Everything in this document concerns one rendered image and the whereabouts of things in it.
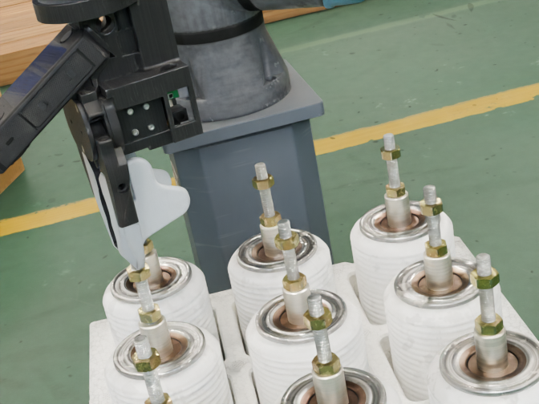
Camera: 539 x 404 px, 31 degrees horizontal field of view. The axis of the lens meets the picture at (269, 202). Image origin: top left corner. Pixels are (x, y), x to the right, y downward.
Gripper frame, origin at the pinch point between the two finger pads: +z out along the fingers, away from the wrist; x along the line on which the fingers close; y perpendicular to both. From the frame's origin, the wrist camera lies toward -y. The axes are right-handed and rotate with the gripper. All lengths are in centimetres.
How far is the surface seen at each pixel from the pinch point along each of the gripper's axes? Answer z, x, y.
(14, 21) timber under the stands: 27, 207, 25
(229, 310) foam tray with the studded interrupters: 16.6, 12.8, 10.8
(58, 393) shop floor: 35, 38, -6
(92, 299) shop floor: 35, 57, 4
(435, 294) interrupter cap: 9.5, -7.5, 22.1
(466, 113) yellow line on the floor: 35, 73, 79
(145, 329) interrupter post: 6.6, -0.8, -0.2
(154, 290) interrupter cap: 9.3, 9.1, 3.3
